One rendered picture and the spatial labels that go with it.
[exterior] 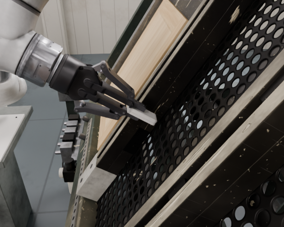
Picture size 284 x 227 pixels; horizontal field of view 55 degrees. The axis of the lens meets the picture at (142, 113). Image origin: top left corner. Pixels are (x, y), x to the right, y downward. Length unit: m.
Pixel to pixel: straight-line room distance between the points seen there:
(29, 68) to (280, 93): 0.40
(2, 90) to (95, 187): 0.79
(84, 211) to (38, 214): 1.26
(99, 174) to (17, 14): 0.48
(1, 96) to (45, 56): 0.98
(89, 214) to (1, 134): 0.80
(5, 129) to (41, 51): 1.05
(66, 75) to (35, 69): 0.05
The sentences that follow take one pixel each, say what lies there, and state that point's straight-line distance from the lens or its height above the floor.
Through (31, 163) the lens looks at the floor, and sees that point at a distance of 2.50.
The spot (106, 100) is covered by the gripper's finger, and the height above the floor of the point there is 1.28.
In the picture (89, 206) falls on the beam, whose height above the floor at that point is 0.89.
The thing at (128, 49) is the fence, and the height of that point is 1.13.
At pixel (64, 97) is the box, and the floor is 0.78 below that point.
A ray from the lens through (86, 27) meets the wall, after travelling 4.68.
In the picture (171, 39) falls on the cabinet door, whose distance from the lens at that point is 0.88.
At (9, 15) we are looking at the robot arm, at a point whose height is 1.45.
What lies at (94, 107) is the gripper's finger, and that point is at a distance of 0.59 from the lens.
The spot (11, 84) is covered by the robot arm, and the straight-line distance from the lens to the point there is 1.46.
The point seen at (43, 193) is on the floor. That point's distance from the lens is 2.21.
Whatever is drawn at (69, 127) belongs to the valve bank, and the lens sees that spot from 1.44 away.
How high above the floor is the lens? 1.55
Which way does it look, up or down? 32 degrees down
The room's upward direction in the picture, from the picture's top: straight up
